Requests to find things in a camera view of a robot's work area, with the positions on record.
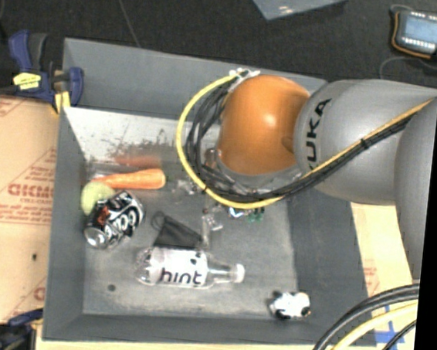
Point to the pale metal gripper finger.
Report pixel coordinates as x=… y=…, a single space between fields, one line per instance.
x=212 y=223
x=186 y=187

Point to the black cloth face mask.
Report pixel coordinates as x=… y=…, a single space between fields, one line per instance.
x=175 y=235

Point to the orange toy carrot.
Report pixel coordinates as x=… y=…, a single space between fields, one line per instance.
x=136 y=179

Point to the clear plastic bottle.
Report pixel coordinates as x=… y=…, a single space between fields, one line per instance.
x=177 y=269

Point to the crushed black soda can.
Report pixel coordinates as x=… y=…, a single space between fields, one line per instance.
x=114 y=221

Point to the grey metal bin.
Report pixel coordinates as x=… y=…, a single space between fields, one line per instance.
x=227 y=311

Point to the pale green ball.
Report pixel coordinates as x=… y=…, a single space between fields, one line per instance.
x=91 y=195

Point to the black and white toy cow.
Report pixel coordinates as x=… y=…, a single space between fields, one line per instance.
x=290 y=305

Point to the brown cardboard board red print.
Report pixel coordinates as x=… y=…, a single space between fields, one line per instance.
x=8 y=257

